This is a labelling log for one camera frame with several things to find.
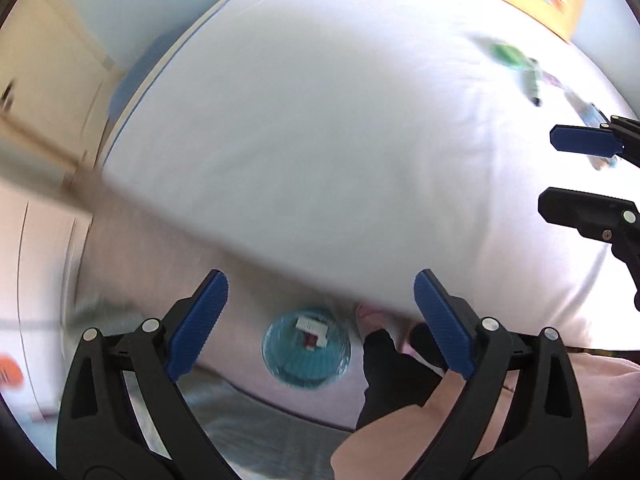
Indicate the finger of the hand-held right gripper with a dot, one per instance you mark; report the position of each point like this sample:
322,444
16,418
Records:
582,139
585,210

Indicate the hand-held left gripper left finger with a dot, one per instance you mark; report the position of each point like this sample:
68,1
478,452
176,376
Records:
197,325

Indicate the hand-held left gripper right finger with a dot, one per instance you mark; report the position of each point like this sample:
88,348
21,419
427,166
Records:
442,325

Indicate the blue round waste bin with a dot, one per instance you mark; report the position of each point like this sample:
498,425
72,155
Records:
285,355

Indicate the person's leg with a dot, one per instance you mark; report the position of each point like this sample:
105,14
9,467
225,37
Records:
425,342
390,375

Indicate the small purple wrapper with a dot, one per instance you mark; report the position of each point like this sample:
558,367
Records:
552,79

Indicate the person's bare foot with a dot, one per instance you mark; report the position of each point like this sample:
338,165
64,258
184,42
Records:
370,316

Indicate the white small carton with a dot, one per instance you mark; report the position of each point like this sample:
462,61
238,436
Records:
311,330

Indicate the grey-green quilted mattress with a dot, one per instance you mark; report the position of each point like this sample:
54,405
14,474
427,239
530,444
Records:
260,425

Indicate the pink pajama top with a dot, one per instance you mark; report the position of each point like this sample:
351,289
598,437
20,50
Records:
600,395

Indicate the orange sticker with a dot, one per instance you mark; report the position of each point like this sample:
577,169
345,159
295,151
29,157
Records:
10,370

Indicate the bed with white sheet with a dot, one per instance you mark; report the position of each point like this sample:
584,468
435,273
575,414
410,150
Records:
325,135

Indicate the white wardrobe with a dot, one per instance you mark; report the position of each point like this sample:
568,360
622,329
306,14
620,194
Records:
45,60

